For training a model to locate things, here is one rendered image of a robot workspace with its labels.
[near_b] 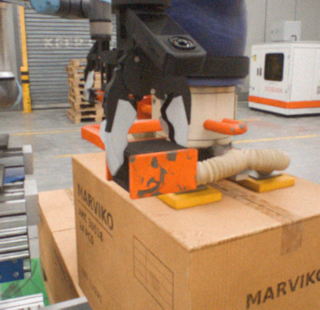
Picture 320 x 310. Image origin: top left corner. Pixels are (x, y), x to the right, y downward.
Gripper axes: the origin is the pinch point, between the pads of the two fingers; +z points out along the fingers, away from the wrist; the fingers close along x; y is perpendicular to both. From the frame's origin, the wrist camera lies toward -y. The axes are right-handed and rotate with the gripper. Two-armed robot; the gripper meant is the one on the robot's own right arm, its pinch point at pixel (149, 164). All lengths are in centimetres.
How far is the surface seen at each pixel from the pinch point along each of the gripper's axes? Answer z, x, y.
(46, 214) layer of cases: 67, -16, 155
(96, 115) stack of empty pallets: 106, -245, 746
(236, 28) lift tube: -18.6, -28.9, 20.2
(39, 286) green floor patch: 121, -13, 176
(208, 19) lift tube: -20.0, -22.4, 20.5
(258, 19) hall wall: -135, -837, 921
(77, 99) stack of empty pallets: 68, -207, 751
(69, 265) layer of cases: 67, -13, 98
